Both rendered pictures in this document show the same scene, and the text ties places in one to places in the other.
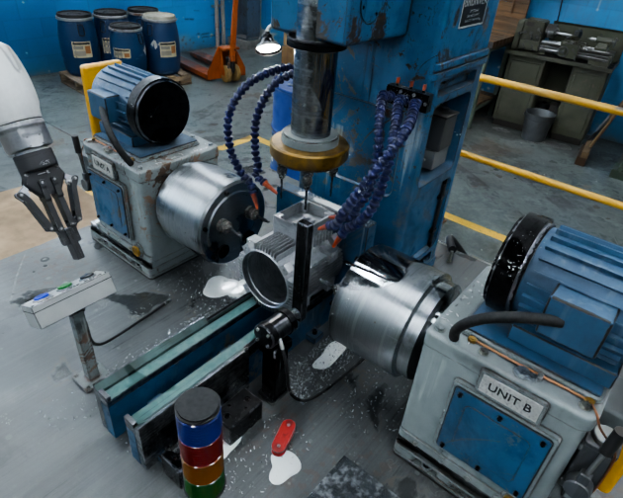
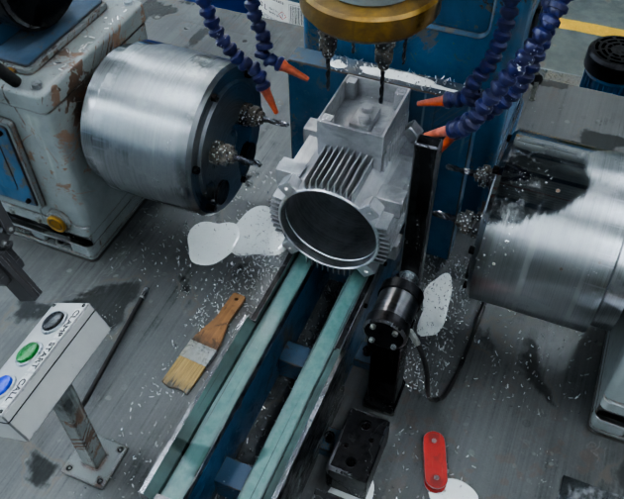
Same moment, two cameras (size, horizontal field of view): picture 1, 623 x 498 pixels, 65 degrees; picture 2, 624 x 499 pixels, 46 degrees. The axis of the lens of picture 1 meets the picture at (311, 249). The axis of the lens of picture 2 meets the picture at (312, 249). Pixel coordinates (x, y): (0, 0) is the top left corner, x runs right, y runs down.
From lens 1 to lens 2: 38 cm
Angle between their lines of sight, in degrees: 17
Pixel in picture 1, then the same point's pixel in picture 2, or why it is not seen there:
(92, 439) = not seen: outside the picture
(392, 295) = (581, 222)
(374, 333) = (561, 285)
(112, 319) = not seen: hidden behind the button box
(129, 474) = not seen: outside the picture
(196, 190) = (157, 104)
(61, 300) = (41, 382)
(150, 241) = (81, 203)
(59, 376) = (41, 477)
